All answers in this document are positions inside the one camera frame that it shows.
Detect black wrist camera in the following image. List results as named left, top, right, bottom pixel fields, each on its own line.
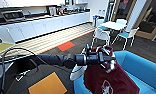
left=81, top=44, right=94, bottom=56

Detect grey microwave oven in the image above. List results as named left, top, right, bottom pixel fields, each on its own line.
left=1, top=9, right=27, bottom=22

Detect white chair yellow seat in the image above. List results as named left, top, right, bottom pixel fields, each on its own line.
left=0, top=42, right=16, bottom=57

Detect white upper wall cabinets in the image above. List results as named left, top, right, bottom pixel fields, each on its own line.
left=0, top=0, right=66, bottom=8

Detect white kitchen counter cabinets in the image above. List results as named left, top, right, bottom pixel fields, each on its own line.
left=0, top=11, right=92, bottom=44

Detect red and white jacket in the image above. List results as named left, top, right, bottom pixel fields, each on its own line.
left=69, top=45, right=141, bottom=94

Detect brown wooden door frame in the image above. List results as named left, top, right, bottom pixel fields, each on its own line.
left=136, top=0, right=156, bottom=42

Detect white low table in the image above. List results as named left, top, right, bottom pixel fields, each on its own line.
left=99, top=21, right=127, bottom=34

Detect white chair blue seat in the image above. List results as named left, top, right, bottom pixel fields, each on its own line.
left=112, top=27, right=140, bottom=51

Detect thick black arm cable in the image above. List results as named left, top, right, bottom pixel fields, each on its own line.
left=0, top=47, right=40, bottom=94

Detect blue sofa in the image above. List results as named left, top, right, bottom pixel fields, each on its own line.
left=73, top=50, right=156, bottom=94

